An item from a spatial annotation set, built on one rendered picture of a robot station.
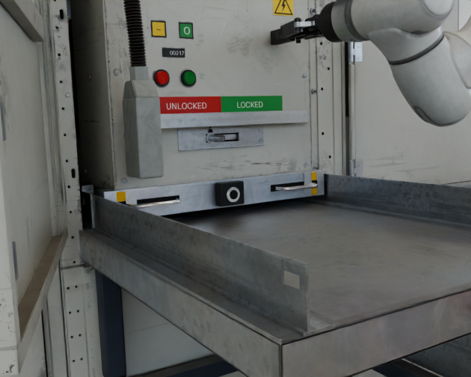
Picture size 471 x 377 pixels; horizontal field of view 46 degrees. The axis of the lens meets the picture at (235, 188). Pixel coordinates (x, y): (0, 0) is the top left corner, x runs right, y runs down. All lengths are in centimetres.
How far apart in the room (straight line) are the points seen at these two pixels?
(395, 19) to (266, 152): 45
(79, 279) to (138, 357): 22
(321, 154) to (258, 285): 84
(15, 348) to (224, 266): 25
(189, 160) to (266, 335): 67
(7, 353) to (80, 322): 65
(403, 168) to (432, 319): 95
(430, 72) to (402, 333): 50
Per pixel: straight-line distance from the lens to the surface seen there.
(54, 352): 118
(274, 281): 57
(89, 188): 121
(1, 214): 50
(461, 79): 103
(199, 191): 115
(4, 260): 50
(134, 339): 122
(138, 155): 99
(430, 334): 67
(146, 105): 99
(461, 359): 118
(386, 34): 97
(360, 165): 146
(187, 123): 110
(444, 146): 171
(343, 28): 104
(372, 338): 60
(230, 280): 65
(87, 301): 116
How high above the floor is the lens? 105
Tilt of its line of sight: 7 degrees down
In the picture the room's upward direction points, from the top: 2 degrees counter-clockwise
